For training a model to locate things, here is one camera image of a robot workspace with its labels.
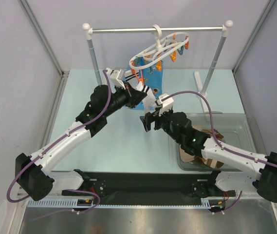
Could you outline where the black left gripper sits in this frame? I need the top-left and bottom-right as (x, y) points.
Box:
(103, 81), (147, 118)

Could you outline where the white striped sock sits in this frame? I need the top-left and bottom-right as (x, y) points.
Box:
(124, 69), (141, 87)
(136, 81), (157, 114)

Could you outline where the beige red sock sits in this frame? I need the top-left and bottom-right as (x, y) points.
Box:
(179, 147), (195, 163)

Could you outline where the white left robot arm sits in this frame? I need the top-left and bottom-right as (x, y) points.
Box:
(15, 82), (148, 201)

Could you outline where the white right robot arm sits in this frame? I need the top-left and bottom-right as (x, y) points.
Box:
(140, 110), (277, 203)

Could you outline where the white clip sock hanger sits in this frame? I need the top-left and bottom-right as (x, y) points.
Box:
(129, 24), (189, 74)

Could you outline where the blue cartoon print sock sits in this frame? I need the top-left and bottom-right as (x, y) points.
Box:
(126, 66), (163, 110)

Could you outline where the white drying rack stand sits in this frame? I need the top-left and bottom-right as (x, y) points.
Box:
(81, 19), (234, 114)

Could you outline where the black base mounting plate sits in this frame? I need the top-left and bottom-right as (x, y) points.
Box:
(60, 169), (236, 206)

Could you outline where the clear plastic bin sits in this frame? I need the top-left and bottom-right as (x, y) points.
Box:
(175, 113), (267, 172)

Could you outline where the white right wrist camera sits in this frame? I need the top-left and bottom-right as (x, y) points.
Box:
(155, 93), (174, 116)

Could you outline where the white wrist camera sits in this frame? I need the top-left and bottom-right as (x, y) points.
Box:
(105, 68), (125, 89)
(155, 93), (174, 116)

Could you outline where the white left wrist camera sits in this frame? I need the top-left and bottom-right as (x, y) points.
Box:
(105, 68), (125, 89)

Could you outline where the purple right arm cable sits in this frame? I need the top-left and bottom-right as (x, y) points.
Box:
(162, 90), (277, 215)

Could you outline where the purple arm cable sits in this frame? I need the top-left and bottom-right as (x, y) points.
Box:
(162, 90), (277, 215)
(6, 68), (114, 221)

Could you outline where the blue slotted cable duct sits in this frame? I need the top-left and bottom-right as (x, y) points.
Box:
(27, 197), (97, 208)

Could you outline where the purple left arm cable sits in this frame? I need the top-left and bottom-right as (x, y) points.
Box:
(6, 68), (114, 221)

